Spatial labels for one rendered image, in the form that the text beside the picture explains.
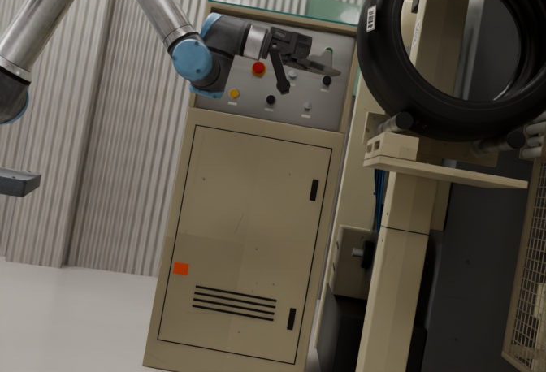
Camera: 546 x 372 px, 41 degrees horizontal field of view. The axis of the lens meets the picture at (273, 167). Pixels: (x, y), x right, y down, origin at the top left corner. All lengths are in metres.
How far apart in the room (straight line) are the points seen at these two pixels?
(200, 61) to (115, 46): 2.77
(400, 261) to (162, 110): 2.57
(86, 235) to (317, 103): 2.28
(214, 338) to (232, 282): 0.20
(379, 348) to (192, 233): 0.74
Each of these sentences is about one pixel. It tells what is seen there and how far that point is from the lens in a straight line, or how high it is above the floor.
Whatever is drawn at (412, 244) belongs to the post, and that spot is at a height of 0.58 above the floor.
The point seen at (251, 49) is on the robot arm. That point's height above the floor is 1.02.
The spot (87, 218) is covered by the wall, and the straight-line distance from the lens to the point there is 4.47.
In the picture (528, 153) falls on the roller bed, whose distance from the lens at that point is 2.34.
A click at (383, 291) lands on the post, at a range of 2.20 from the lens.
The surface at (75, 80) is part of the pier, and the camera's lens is 4.31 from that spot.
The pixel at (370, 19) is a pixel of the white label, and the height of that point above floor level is 1.14.
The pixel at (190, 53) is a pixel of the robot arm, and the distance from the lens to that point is 1.76.
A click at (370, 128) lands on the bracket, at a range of 2.15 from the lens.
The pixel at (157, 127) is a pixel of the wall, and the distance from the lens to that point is 4.47.
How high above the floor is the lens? 0.69
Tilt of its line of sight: 1 degrees up
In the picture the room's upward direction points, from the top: 10 degrees clockwise
